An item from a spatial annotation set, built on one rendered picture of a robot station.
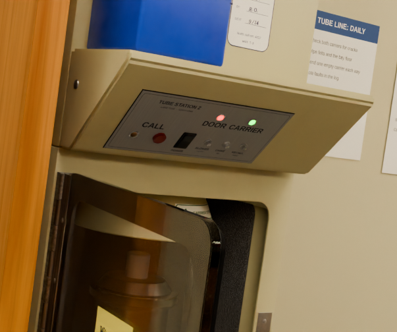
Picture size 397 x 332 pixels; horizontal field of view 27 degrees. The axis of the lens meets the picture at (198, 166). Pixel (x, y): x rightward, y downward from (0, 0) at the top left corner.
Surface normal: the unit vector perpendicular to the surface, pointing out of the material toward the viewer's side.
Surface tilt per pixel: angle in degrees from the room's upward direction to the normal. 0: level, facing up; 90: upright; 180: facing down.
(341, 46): 90
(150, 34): 90
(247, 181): 90
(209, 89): 135
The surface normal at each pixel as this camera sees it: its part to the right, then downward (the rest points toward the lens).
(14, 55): -0.81, -0.08
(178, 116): 0.31, 0.79
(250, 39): 0.57, 0.12
